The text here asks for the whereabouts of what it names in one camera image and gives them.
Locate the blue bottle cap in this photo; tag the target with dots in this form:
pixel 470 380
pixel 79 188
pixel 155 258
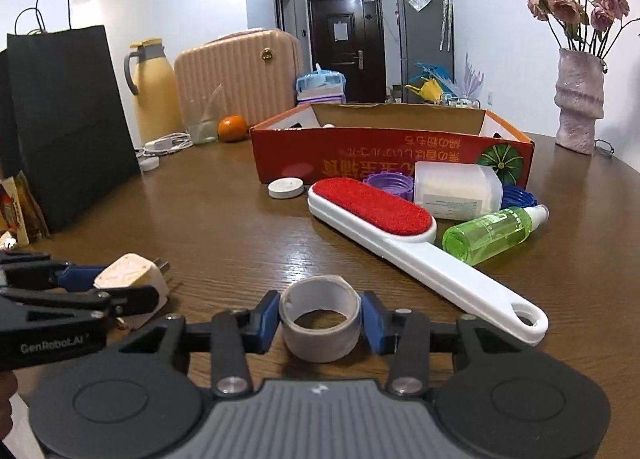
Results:
pixel 520 196

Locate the white lint brush red pad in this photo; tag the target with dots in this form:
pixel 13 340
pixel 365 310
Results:
pixel 380 216

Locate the clear glass cup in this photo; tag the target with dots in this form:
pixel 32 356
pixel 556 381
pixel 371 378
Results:
pixel 202 119

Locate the white power adapter plug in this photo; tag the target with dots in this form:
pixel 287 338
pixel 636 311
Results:
pixel 131 273

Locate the blue tissue pack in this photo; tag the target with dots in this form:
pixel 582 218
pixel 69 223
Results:
pixel 321 84

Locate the green spray bottle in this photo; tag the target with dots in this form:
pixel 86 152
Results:
pixel 485 234

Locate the snack packets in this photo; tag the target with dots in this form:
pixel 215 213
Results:
pixel 17 209

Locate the yellow thermos jug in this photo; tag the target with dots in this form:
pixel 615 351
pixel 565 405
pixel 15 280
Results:
pixel 155 89

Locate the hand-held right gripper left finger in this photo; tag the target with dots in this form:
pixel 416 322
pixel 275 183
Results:
pixel 268 321

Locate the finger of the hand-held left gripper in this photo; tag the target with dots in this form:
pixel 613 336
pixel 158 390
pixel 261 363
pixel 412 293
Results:
pixel 135 299
pixel 75 276

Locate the yellow watering can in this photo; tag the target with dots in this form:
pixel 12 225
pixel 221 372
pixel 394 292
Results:
pixel 425 89

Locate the orange cardboard box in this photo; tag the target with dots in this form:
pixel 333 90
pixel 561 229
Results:
pixel 370 151

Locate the small white round puck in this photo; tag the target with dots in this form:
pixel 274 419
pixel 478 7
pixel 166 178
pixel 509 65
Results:
pixel 149 164

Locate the pink ribbed suitcase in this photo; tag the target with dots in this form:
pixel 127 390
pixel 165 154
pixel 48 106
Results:
pixel 235 74

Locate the translucent plastic container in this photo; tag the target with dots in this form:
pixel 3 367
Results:
pixel 457 191

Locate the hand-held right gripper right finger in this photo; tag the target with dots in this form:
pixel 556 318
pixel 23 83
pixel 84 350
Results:
pixel 372 323

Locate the pink textured vase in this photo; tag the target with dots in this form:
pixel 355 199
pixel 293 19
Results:
pixel 580 99

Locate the dark entrance door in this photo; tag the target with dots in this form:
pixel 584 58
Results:
pixel 345 44

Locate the purple bottle cap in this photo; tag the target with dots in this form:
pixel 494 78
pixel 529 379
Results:
pixel 387 185

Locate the folded umbrella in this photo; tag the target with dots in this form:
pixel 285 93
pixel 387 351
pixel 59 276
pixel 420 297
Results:
pixel 446 19

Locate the black paper bag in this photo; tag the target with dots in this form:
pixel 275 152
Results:
pixel 65 129

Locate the grey refrigerator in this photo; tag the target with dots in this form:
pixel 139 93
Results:
pixel 425 34

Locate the orange fruit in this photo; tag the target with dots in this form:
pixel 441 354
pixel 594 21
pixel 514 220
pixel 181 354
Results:
pixel 232 129

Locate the grey tape roll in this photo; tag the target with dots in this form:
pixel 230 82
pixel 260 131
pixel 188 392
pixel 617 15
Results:
pixel 320 339

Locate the purple decorative plant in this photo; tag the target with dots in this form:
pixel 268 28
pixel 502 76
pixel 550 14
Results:
pixel 472 79

